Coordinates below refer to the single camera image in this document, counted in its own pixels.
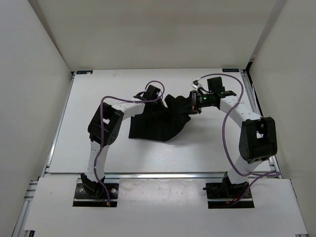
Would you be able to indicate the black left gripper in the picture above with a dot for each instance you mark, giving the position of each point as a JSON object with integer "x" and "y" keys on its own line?
{"x": 161, "y": 104}

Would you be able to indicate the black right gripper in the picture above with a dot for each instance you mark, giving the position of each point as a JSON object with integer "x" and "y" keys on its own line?
{"x": 193, "y": 101}

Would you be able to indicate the black pleated skirt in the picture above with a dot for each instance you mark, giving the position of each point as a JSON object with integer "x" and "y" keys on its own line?
{"x": 165, "y": 127}

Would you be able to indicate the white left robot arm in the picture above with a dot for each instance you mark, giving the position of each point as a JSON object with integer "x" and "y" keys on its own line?
{"x": 104, "y": 129}

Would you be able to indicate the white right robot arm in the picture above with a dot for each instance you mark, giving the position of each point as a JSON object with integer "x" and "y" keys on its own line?
{"x": 257, "y": 141}

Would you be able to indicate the right blue corner sticker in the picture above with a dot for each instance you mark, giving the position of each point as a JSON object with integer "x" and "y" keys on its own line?
{"x": 230, "y": 70}

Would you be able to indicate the white front cover board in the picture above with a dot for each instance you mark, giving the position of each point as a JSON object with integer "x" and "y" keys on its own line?
{"x": 164, "y": 208}

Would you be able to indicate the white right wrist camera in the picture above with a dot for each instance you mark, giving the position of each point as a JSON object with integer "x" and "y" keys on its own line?
{"x": 197, "y": 86}

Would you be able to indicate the aluminium table edge rail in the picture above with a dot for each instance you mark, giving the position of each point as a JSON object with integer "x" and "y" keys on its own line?
{"x": 166, "y": 175}

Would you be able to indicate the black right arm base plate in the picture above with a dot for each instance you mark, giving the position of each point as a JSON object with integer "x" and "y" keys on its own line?
{"x": 220, "y": 196}

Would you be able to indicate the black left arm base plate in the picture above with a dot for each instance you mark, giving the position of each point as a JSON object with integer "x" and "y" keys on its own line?
{"x": 82, "y": 198}

